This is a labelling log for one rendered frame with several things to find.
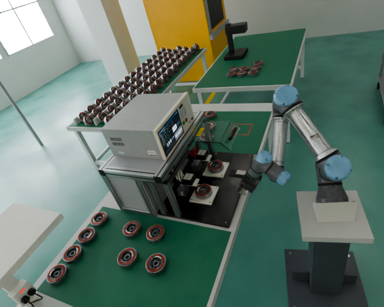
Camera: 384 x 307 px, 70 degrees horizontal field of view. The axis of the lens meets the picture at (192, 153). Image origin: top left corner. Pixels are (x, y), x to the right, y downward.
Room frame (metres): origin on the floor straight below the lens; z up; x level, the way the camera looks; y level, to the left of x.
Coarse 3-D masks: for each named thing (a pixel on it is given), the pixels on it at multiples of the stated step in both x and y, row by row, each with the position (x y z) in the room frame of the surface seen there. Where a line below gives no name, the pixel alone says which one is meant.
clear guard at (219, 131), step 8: (200, 128) 1.57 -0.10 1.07; (208, 128) 1.54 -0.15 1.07; (216, 128) 1.51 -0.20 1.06; (224, 128) 1.49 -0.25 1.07; (232, 128) 1.50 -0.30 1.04; (192, 136) 1.50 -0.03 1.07; (200, 136) 1.47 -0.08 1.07; (208, 136) 1.44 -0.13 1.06; (216, 136) 1.42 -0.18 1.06; (224, 136) 1.40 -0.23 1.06; (224, 144) 1.35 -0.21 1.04; (232, 144) 1.37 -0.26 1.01
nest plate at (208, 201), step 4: (212, 188) 1.28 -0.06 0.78; (216, 188) 1.27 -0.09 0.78; (200, 192) 1.27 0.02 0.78; (216, 192) 1.24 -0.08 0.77; (192, 196) 1.26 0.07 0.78; (212, 196) 1.21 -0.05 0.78; (192, 200) 1.22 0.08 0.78; (196, 200) 1.21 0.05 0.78; (200, 200) 1.20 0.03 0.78; (204, 200) 1.19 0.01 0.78; (208, 200) 1.18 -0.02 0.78; (212, 200) 1.17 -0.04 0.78; (208, 204) 1.16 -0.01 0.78
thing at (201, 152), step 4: (192, 152) 1.56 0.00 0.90; (200, 152) 1.50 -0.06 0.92; (204, 152) 1.49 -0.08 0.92; (188, 156) 1.53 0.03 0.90; (192, 156) 1.51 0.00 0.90; (196, 156) 1.49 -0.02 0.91; (200, 156) 1.47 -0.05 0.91; (204, 156) 1.46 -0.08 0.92; (208, 156) 1.49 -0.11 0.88; (196, 160) 1.55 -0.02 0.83; (204, 160) 1.46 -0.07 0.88; (208, 160) 1.45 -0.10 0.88
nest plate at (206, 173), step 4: (224, 164) 1.47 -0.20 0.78; (228, 164) 1.46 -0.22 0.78; (224, 168) 1.43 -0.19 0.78; (204, 172) 1.45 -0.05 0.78; (208, 172) 1.44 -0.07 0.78; (220, 172) 1.40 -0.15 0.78; (224, 172) 1.39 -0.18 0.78; (208, 176) 1.41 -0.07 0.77; (212, 176) 1.40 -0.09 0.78; (216, 176) 1.38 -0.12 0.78; (220, 176) 1.37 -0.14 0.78
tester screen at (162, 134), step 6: (174, 114) 1.44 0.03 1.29; (174, 120) 1.42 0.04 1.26; (168, 126) 1.36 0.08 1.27; (162, 132) 1.29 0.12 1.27; (168, 132) 1.34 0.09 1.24; (174, 132) 1.39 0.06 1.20; (162, 138) 1.28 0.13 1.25; (168, 138) 1.32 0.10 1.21; (174, 138) 1.37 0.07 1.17; (162, 144) 1.26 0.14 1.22
